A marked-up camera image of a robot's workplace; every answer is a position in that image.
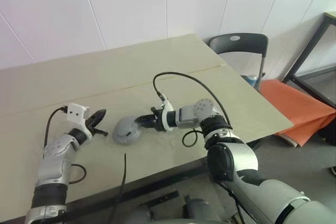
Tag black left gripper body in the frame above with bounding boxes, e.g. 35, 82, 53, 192
85, 115, 97, 135

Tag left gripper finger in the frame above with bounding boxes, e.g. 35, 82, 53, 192
90, 108, 108, 125
92, 128, 109, 137

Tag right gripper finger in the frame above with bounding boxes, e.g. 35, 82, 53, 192
139, 121, 156, 130
136, 114, 155, 123

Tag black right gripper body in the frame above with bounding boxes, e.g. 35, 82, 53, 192
150, 106, 165, 132

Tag gray round motor stator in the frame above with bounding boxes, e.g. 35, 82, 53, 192
112, 115, 143, 146

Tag black perforated metal bar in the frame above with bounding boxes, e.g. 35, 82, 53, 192
141, 190, 181, 207

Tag dark gray rounded shape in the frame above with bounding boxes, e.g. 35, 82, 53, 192
183, 195, 211, 224
130, 204, 159, 224

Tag black plastic folding chair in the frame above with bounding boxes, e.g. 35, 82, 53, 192
209, 33, 269, 91

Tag orange cloth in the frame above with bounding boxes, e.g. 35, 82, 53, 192
258, 79, 336, 148

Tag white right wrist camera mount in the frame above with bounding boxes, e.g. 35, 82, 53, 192
160, 97, 174, 132

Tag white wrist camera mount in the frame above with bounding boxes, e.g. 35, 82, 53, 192
65, 103, 93, 141
160, 97, 174, 132

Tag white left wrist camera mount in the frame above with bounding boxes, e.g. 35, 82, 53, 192
65, 103, 93, 141

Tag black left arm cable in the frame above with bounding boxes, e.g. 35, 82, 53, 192
44, 106, 88, 184

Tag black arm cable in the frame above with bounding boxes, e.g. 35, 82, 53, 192
153, 71, 233, 148
44, 106, 88, 184

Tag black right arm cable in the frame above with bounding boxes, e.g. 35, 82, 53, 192
153, 71, 233, 148

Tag black metal frame table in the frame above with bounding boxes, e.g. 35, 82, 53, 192
281, 11, 336, 110

